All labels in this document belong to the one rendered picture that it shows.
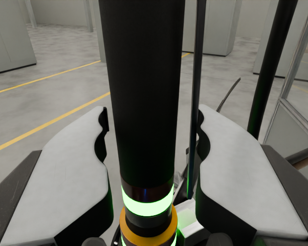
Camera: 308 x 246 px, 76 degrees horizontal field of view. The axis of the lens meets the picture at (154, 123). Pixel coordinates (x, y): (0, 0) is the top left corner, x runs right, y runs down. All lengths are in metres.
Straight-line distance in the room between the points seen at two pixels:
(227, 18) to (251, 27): 5.15
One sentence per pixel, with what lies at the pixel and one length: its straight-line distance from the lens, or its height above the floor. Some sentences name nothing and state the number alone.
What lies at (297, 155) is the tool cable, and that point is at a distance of 0.28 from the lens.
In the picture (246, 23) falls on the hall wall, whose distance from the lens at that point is 12.29.
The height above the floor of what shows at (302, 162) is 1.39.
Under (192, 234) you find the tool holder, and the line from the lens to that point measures 0.19.
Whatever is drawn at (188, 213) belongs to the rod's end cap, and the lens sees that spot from 0.20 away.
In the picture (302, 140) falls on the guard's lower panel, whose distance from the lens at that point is 1.37.
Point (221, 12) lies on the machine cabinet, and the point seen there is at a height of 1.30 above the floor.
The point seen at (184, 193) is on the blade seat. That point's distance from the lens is 0.41.
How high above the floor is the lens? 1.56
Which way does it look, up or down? 31 degrees down
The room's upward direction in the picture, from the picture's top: straight up
